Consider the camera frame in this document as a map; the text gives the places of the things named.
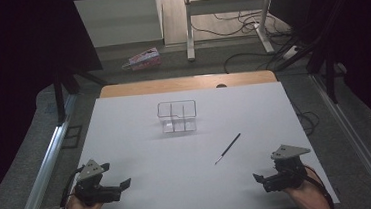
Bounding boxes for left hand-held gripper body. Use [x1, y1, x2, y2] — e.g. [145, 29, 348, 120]
[72, 157, 124, 208]

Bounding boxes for thin black pen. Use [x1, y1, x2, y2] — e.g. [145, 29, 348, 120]
[212, 132, 244, 166]

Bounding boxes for pink patterned packet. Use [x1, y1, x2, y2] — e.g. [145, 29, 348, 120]
[120, 46, 164, 72]

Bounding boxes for clear plastic organizer box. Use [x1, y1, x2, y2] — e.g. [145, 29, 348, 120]
[155, 99, 200, 135]

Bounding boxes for black metal stand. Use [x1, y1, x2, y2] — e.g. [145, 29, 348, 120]
[269, 31, 342, 109]
[50, 61, 119, 127]

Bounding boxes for person's right hand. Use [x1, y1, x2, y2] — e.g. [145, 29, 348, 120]
[280, 163, 326, 206]

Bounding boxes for white cabinet panel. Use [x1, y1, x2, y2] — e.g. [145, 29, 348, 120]
[73, 0, 166, 50]

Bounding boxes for aluminium rail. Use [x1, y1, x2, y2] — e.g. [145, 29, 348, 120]
[309, 69, 371, 209]
[1, 92, 86, 209]

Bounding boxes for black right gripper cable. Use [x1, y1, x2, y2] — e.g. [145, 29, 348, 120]
[303, 162, 336, 209]

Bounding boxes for white table cover board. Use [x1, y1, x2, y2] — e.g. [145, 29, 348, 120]
[50, 77, 341, 209]

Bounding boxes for black rectangular floor frame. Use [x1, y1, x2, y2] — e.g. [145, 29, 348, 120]
[59, 125, 86, 150]

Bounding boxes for black floor cables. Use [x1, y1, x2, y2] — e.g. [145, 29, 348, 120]
[187, 0, 305, 78]

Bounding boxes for looped black cable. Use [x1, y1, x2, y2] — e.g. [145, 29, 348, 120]
[292, 102, 321, 138]

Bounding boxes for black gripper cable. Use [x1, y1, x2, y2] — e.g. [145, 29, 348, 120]
[55, 165, 89, 209]
[303, 162, 336, 209]

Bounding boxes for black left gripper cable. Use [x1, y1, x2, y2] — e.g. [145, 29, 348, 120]
[55, 165, 89, 209]

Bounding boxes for white power strip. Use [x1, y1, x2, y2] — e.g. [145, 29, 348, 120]
[281, 44, 300, 61]

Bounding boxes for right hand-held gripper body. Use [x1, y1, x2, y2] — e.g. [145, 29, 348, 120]
[260, 142, 315, 194]

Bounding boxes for white metal desk frame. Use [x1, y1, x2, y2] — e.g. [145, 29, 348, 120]
[182, 0, 282, 63]

